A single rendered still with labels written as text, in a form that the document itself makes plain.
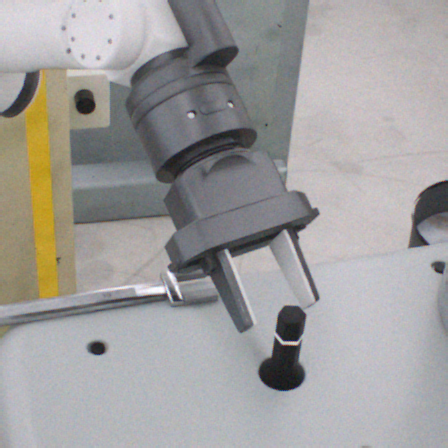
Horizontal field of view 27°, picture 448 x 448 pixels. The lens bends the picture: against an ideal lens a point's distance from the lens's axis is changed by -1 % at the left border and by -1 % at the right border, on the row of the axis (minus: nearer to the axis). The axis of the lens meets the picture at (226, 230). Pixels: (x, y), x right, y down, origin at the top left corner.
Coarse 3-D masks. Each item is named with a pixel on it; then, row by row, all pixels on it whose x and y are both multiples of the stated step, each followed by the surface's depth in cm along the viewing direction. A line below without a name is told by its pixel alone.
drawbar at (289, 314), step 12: (288, 312) 70; (300, 312) 70; (276, 324) 70; (288, 324) 69; (300, 324) 69; (288, 336) 70; (300, 336) 71; (276, 348) 72; (288, 348) 71; (300, 348) 72; (276, 360) 72; (288, 360) 72; (276, 372) 73; (288, 372) 73; (276, 384) 73; (288, 384) 73
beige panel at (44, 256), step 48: (48, 96) 250; (0, 144) 256; (48, 144) 260; (0, 192) 266; (48, 192) 270; (0, 240) 277; (48, 240) 282; (0, 288) 289; (48, 288) 294; (0, 336) 302
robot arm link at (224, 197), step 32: (192, 96) 71; (224, 96) 72; (160, 128) 72; (192, 128) 71; (224, 128) 71; (160, 160) 72; (192, 160) 72; (224, 160) 71; (256, 160) 73; (192, 192) 70; (224, 192) 71; (256, 192) 72; (288, 192) 73; (192, 224) 69; (224, 224) 70; (256, 224) 71; (288, 224) 72; (192, 256) 69
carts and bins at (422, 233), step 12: (444, 180) 311; (420, 192) 305; (432, 192) 310; (444, 192) 314; (420, 204) 308; (432, 204) 314; (444, 204) 317; (420, 216) 312; (432, 216) 316; (444, 216) 316; (420, 228) 311; (432, 228) 311; (444, 228) 311; (420, 240) 289; (432, 240) 306; (444, 240) 307
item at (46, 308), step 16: (176, 272) 81; (192, 272) 81; (112, 288) 79; (128, 288) 79; (144, 288) 79; (160, 288) 79; (176, 288) 79; (208, 288) 80; (16, 304) 77; (32, 304) 77; (48, 304) 77; (64, 304) 77; (80, 304) 77; (96, 304) 77; (112, 304) 78; (128, 304) 78; (176, 304) 78; (192, 304) 79; (0, 320) 75; (16, 320) 75; (32, 320) 76
